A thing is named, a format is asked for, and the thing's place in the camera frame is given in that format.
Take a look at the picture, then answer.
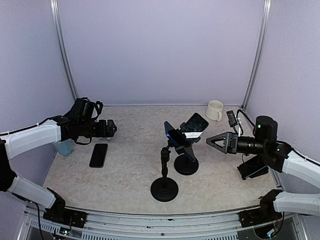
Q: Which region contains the right aluminium frame post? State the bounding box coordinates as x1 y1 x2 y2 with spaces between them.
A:
241 0 272 111

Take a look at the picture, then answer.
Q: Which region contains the left aluminium frame post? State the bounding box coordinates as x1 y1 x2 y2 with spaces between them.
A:
50 0 79 101

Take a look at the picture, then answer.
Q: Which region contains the black phone with silver back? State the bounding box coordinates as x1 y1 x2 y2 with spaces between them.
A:
180 112 209 133

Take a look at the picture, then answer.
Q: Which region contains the aluminium front rail base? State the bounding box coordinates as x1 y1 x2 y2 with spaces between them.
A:
15 203 308 240

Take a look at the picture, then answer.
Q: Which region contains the blue phone in front holder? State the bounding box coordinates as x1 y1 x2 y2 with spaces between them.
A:
164 121 196 162

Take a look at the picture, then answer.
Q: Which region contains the light blue plastic cup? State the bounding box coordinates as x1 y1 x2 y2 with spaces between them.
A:
53 139 73 157

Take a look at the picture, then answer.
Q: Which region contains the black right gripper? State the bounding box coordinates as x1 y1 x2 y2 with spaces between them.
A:
206 131 268 155

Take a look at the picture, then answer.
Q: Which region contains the black front stand with pole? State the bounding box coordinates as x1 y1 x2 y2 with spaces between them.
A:
150 140 179 203

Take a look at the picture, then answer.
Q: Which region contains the white folding phone stand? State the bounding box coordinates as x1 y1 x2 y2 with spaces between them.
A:
97 119 119 142

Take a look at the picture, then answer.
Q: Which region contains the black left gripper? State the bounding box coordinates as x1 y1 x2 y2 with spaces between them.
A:
79 119 117 137

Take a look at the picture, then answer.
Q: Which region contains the black folding phone stand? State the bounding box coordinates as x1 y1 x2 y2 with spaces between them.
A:
237 165 269 180

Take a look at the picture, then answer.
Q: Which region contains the aluminium frame post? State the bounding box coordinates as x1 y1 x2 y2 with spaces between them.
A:
50 0 79 101
241 0 272 111

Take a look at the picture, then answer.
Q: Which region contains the black round stand base rear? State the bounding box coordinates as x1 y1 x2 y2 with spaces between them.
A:
173 121 202 177

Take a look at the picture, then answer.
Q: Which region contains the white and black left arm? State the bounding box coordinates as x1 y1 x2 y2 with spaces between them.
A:
0 97 117 223

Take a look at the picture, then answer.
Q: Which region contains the white ceramic mug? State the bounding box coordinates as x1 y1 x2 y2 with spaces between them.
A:
205 100 224 122

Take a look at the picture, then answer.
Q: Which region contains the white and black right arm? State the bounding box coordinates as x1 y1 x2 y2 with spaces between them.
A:
206 115 320 222

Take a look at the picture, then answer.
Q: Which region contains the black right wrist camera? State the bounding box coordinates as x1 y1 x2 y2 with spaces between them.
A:
226 110 238 128

